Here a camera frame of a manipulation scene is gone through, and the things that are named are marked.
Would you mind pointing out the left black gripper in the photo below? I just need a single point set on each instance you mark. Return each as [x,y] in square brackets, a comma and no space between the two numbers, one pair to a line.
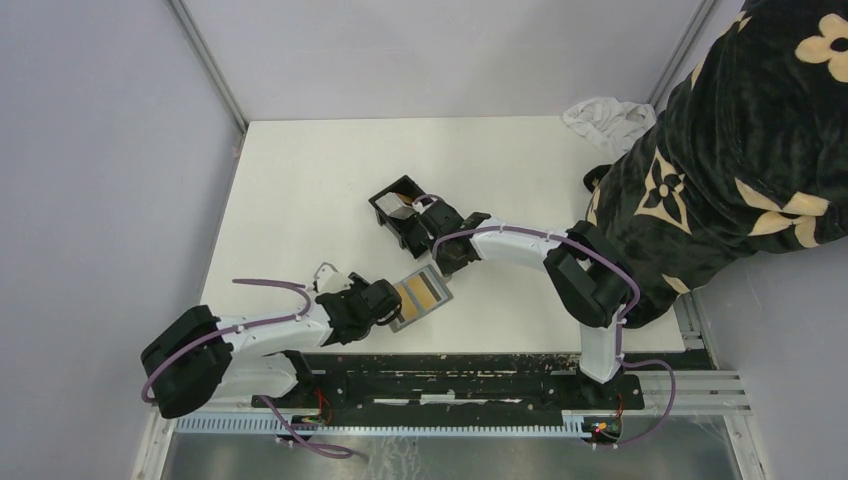
[359,284]

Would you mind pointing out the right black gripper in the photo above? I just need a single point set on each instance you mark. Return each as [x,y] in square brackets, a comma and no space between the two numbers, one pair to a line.
[450,267]

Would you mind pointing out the black plastic card box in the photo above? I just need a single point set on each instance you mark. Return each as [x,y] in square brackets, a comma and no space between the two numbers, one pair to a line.
[410,234]

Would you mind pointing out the stack of credit cards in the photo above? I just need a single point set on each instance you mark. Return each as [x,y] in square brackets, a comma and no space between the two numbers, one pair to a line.
[395,205]

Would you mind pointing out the grey leather card holder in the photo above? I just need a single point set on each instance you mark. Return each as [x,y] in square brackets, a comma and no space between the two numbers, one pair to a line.
[441,283]

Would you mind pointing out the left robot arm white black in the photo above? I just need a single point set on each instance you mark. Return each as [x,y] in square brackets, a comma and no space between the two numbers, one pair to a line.
[245,338]

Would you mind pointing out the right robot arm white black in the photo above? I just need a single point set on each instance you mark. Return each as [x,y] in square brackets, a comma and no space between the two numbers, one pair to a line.
[590,277]

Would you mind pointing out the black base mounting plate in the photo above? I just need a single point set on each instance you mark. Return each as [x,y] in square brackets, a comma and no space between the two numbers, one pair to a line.
[431,390]

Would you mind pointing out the white crumpled cloth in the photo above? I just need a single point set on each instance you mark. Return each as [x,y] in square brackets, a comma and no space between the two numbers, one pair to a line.
[610,125]

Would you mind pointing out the black floral plush blanket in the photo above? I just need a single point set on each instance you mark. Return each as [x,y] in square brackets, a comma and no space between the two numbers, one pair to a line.
[749,155]

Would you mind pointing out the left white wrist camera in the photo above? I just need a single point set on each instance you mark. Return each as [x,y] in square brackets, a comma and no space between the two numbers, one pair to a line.
[327,279]

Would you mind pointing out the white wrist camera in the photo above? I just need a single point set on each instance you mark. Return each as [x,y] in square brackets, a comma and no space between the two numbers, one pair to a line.
[327,279]
[421,205]

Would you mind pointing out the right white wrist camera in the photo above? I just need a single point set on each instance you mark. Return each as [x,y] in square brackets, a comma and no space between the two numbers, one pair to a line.
[421,205]

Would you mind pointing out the grey slotted cable duct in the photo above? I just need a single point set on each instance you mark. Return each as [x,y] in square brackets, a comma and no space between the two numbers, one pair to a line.
[267,423]

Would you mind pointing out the aluminium frame rail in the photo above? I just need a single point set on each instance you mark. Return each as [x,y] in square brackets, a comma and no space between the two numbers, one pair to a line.
[439,389]

